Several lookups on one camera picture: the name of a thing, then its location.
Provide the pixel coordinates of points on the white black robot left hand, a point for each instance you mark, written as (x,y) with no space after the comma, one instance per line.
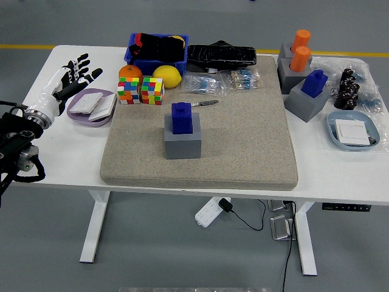
(50,97)

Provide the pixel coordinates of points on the blue seal with knob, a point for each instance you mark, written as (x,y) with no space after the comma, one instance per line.
(182,120)
(314,83)

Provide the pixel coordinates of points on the grey seal holder block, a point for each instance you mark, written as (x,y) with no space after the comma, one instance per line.
(182,149)
(304,106)
(285,50)
(287,77)

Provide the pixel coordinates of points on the orange cylinder seal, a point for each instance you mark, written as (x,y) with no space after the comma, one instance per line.
(300,59)
(302,38)

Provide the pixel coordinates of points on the purple tray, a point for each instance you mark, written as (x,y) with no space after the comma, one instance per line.
(91,122)

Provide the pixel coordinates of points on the multicolour puzzle cube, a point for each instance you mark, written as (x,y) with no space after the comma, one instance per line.
(127,89)
(152,91)

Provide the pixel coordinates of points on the orange fruit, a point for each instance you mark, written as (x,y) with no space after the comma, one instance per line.
(130,73)

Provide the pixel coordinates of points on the red item in bin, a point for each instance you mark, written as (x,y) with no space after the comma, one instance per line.
(138,39)

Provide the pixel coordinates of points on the blue plastic bin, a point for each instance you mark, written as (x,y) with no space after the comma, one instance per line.
(158,64)

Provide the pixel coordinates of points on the yellow lemon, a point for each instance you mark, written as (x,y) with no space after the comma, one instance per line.
(167,76)

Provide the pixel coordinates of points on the black cloth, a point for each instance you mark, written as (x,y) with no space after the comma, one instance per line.
(161,48)

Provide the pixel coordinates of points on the white table leg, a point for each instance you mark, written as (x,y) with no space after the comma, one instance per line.
(305,243)
(94,228)

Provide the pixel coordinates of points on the yellow item in bin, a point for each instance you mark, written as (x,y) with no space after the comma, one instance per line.
(177,38)

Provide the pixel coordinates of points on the clear bag of blue resistors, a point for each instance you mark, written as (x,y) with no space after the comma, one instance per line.
(203,85)

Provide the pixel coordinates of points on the small metal pliers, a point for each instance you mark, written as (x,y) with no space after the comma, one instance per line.
(208,103)

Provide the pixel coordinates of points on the clear bag of mixed resistors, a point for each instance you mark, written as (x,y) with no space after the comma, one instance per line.
(243,79)

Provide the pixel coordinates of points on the white power strip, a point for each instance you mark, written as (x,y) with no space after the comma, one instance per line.
(206,213)

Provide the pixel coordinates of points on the grey-brown mat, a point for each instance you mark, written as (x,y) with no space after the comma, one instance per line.
(243,137)

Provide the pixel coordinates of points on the black plug adapter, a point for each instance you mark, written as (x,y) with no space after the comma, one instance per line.
(225,205)

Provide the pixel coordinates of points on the metal floor box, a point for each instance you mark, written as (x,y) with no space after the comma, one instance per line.
(278,205)
(281,228)

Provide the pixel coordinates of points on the light blue tray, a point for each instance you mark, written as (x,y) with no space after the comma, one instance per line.
(332,127)

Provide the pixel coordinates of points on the black table control panel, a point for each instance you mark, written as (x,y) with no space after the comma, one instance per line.
(346,207)

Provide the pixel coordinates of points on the small black green component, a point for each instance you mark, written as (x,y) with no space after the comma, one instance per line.
(372,140)

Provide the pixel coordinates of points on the clear plastic bag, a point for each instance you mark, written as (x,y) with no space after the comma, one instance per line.
(383,134)

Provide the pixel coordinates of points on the white switch panel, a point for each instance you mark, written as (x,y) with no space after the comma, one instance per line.
(106,106)
(86,102)
(352,132)

